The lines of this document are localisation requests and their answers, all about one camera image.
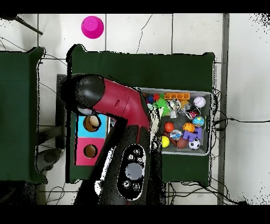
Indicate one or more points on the black and white soccer ball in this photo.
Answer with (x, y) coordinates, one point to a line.
(194, 144)

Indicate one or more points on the dark green side table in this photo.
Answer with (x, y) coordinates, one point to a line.
(16, 105)

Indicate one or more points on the brown football toy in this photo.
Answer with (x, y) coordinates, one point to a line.
(182, 143)

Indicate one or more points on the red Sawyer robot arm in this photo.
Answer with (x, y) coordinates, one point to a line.
(118, 101)

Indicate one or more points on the globe print ball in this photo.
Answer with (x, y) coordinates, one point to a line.
(198, 121)

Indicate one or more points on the green spiky ball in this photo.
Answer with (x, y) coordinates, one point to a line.
(161, 104)

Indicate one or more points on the wooden box with three holes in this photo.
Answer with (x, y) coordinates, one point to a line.
(81, 152)

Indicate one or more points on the pink plastic cup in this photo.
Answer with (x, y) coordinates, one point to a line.
(92, 27)

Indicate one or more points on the white baseball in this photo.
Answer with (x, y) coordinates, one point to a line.
(199, 101)

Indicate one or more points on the orange plastic tray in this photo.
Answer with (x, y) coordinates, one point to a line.
(176, 96)

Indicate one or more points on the red rubber ball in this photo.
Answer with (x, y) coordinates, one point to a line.
(169, 127)

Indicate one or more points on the purple foam toy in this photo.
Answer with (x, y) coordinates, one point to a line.
(189, 135)

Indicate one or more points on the plain yellow ball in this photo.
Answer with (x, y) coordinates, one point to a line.
(165, 141)

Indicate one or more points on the orange basketball toy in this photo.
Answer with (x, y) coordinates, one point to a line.
(188, 127)

